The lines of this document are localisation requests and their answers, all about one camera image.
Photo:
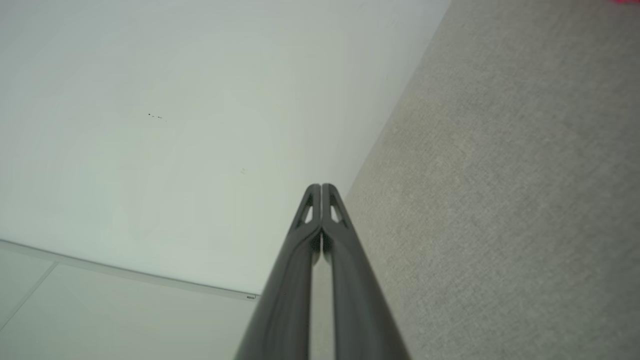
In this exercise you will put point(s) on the pale skirting strip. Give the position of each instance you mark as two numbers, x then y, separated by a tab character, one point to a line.
125	272

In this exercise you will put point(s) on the red basketball jersey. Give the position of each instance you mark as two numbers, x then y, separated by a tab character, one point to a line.
627	1

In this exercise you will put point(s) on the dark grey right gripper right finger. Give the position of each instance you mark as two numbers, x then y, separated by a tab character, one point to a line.
360	310

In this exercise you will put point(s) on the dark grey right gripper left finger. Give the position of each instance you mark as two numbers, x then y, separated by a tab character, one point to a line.
285	310

